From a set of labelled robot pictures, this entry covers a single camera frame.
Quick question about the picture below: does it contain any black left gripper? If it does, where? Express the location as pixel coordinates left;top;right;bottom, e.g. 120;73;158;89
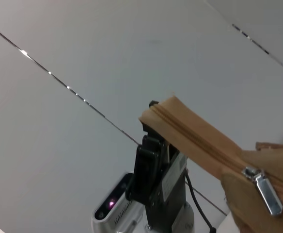
126;121;189;233

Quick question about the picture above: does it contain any khaki canvas food bag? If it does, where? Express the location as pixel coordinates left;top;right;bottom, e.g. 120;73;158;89
138;95;283;233

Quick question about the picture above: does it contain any silver metal zipper pull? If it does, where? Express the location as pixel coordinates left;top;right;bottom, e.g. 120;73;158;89
241;166;283;216

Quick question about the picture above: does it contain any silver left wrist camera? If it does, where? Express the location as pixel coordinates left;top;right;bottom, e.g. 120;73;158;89
91;171;145;233

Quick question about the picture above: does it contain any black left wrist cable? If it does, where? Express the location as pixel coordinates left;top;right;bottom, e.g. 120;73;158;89
184;169;217;233

